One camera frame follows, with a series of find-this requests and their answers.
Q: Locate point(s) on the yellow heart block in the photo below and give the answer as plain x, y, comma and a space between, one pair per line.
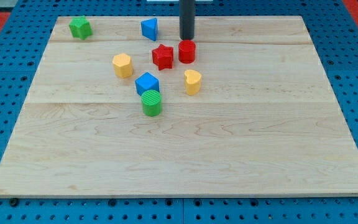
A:
192, 82

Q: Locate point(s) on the green cylinder block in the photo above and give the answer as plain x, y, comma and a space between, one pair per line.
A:
151, 102

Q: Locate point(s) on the blue cube block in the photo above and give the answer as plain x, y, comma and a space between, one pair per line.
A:
146, 82

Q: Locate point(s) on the red star block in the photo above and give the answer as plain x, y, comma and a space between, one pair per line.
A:
162, 57

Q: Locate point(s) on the wooden board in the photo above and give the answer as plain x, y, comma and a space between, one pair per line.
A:
265, 122

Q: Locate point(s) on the red cylinder block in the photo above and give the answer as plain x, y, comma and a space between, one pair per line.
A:
186, 51

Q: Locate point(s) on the yellow hexagon block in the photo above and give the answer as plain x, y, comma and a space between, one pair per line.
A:
123, 66

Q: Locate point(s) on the blue triangle block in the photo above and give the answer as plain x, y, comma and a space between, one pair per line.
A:
149, 28

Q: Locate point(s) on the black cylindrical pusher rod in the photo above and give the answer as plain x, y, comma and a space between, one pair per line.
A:
187, 19

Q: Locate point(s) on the green star block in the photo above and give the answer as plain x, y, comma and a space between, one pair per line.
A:
80, 27

